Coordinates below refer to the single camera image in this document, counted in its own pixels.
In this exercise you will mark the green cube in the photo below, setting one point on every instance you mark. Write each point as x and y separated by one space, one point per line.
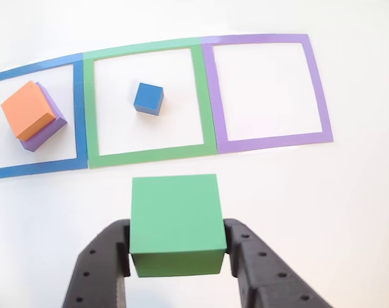
175 215

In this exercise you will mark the purple block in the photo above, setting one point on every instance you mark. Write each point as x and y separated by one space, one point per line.
48 133

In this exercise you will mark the orange block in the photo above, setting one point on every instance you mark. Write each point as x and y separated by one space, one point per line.
27 109

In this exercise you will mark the small blue cube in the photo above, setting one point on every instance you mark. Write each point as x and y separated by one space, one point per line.
147 96

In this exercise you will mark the green square frame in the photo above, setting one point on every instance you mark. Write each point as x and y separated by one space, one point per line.
90 128

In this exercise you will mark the blue square frame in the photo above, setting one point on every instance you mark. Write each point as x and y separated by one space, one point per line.
80 128

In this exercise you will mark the purple square frame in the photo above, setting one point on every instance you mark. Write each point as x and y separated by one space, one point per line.
316 90

